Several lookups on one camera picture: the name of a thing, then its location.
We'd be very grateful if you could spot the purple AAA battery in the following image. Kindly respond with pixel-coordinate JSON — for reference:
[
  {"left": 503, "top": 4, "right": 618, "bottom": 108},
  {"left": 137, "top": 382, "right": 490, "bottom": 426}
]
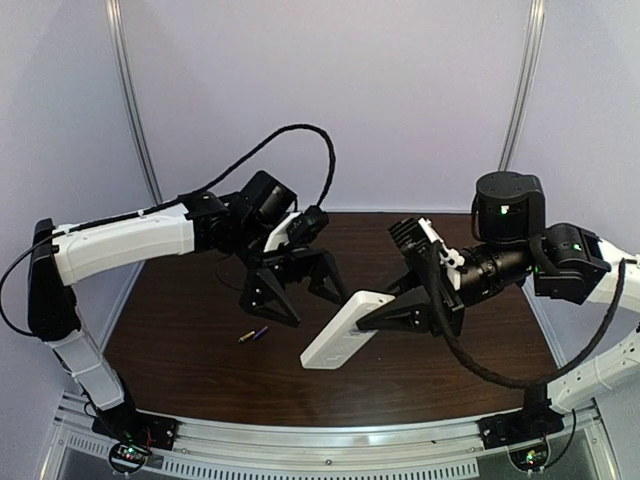
[{"left": 252, "top": 326, "right": 269, "bottom": 341}]

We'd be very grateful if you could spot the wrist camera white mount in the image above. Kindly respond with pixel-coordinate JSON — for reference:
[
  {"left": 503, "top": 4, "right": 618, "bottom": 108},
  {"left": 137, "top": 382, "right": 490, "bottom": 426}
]
[
  {"left": 263, "top": 205, "right": 329, "bottom": 253},
  {"left": 388, "top": 217, "right": 465, "bottom": 291}
]

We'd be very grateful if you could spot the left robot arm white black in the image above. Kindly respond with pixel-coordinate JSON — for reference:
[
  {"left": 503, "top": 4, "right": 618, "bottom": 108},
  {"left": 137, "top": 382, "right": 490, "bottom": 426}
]
[{"left": 28, "top": 171, "right": 347, "bottom": 429}]

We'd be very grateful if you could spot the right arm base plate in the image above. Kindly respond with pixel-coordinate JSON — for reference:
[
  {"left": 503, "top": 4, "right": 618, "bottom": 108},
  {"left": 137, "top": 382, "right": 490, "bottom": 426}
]
[{"left": 477, "top": 410, "right": 564, "bottom": 450}]

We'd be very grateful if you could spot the aluminium frame post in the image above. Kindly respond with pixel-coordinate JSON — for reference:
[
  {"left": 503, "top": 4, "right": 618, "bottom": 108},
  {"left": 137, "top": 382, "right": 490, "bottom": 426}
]
[
  {"left": 105, "top": 0, "right": 163, "bottom": 204},
  {"left": 498, "top": 0, "right": 546, "bottom": 171}
]

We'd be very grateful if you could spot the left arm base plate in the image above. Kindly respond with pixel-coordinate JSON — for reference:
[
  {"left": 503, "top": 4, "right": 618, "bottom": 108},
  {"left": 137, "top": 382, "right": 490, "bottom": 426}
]
[{"left": 91, "top": 409, "right": 178, "bottom": 450}]

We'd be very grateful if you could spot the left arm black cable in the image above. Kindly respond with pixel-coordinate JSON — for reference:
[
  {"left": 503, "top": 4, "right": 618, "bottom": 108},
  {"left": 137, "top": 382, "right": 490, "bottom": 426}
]
[{"left": 0, "top": 124, "right": 336, "bottom": 337}]

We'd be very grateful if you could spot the front aluminium rail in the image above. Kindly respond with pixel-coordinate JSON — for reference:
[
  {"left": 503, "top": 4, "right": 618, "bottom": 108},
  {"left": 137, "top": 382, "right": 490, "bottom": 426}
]
[{"left": 36, "top": 393, "right": 620, "bottom": 479}]

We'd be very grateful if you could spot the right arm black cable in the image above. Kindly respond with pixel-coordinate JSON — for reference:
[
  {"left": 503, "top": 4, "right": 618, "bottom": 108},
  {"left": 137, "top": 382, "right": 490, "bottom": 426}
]
[{"left": 424, "top": 239, "right": 629, "bottom": 391}]

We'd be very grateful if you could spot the left aluminium frame post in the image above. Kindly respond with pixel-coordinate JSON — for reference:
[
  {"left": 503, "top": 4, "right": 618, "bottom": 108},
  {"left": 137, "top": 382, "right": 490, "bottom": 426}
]
[{"left": 105, "top": 0, "right": 163, "bottom": 204}]

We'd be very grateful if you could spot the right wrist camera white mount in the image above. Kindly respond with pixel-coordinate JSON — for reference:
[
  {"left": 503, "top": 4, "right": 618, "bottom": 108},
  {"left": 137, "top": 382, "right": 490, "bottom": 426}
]
[{"left": 388, "top": 217, "right": 465, "bottom": 291}]

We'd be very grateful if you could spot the gold AAA battery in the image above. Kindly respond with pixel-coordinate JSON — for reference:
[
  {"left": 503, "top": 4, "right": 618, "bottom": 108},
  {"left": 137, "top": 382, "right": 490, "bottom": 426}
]
[{"left": 238, "top": 331, "right": 256, "bottom": 344}]

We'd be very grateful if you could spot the white remote control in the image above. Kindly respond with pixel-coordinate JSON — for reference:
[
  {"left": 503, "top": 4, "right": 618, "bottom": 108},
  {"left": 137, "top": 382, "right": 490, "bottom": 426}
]
[{"left": 299, "top": 290, "right": 395, "bottom": 370}]

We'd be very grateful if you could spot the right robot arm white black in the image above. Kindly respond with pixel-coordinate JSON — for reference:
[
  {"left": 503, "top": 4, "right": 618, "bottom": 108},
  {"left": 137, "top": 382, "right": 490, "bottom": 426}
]
[{"left": 356, "top": 171, "right": 639, "bottom": 434}]

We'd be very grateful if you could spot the right aluminium frame post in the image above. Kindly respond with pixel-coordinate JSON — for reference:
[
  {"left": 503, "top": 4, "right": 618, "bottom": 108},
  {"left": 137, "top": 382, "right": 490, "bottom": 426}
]
[{"left": 498, "top": 0, "right": 546, "bottom": 171}]

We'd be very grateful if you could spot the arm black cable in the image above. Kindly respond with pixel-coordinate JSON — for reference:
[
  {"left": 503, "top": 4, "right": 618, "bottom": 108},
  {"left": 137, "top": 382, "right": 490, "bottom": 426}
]
[
  {"left": 424, "top": 239, "right": 629, "bottom": 391},
  {"left": 0, "top": 124, "right": 336, "bottom": 337}
]

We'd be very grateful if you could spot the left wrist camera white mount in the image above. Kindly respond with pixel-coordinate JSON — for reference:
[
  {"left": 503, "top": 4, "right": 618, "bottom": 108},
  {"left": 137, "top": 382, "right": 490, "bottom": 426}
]
[{"left": 263, "top": 205, "right": 329, "bottom": 253}]

